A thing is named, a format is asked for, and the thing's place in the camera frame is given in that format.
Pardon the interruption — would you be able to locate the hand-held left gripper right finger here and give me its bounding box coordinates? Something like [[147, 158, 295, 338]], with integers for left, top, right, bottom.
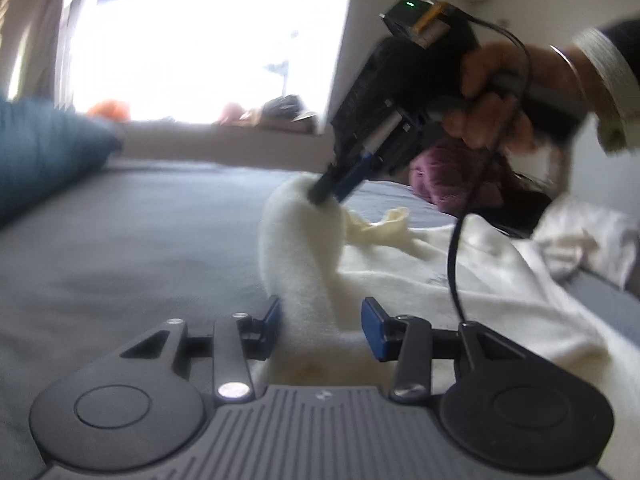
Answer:
[[361, 296, 546, 403]]

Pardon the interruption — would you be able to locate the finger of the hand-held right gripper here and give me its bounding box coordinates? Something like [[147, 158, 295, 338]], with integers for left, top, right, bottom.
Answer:
[[336, 152, 376, 203], [307, 157, 351, 207]]

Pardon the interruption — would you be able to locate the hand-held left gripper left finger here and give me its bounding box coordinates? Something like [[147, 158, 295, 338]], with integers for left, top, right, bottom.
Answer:
[[117, 295, 282, 406]]

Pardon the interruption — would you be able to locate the cream fleece sweater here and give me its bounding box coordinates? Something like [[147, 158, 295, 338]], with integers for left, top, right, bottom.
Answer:
[[250, 172, 623, 401]]

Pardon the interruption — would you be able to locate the person's right forearm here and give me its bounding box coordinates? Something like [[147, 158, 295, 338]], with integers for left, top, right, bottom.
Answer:
[[550, 17, 640, 156]]

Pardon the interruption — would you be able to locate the person's right hand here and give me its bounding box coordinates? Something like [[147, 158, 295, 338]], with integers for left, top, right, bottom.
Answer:
[[442, 40, 586, 153]]

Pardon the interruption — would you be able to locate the dark clutter on sill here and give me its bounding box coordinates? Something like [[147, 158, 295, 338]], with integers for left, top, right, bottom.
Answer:
[[245, 94, 319, 130]]

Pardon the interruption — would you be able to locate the grey bed blanket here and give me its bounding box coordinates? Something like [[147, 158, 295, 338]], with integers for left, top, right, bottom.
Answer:
[[0, 157, 640, 480]]

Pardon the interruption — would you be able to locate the orange plush toy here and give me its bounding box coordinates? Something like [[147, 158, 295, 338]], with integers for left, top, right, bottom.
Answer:
[[87, 100, 132, 123]]

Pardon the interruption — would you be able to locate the white folded quilt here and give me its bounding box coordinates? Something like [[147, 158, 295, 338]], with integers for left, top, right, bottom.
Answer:
[[532, 195, 640, 291]]

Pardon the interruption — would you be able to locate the blue pillow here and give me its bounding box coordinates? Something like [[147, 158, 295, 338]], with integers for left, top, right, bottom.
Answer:
[[0, 97, 123, 228]]

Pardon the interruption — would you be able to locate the beige curtain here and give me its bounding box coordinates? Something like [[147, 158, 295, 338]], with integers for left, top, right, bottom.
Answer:
[[0, 0, 96, 107]]

